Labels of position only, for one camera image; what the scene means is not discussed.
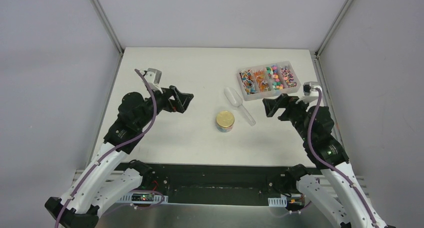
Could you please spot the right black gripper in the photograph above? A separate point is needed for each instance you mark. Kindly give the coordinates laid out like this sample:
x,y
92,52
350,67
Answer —
x,y
283,101

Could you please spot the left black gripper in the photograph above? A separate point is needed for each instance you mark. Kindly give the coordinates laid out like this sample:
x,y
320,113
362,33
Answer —
x,y
172,99

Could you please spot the clear plastic scoop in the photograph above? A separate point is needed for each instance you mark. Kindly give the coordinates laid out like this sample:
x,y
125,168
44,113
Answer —
x,y
237,102

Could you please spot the clear plastic round jar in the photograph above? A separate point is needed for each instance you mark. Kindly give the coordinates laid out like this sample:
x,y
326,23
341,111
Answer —
x,y
224,128

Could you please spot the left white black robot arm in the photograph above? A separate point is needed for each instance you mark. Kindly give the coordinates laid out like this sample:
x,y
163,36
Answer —
x,y
89,197

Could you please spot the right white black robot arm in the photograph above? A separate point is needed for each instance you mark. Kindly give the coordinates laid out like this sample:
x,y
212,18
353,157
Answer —
x,y
351,208

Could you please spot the clear divided candy box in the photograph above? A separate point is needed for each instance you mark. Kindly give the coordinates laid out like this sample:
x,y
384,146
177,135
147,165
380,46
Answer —
x,y
268,80

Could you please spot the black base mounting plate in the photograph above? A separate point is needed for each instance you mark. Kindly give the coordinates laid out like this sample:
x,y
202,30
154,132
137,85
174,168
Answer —
x,y
219,185

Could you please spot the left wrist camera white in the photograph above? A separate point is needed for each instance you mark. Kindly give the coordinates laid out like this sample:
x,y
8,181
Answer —
x,y
152,79

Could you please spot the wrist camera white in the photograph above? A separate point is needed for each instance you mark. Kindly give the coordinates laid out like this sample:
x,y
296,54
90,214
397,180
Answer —
x,y
152,79
312,91

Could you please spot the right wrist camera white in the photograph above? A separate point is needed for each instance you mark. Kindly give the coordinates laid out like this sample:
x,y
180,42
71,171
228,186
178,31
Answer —
x,y
312,91

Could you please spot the right white cable duct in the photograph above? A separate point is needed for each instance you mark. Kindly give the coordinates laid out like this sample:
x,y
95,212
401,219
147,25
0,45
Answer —
x,y
277,202

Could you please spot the white cable duct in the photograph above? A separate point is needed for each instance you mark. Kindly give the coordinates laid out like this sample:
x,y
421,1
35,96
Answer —
x,y
142,198
277,202

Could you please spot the left white cable duct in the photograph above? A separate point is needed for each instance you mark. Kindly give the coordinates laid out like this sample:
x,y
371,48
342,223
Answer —
x,y
142,198

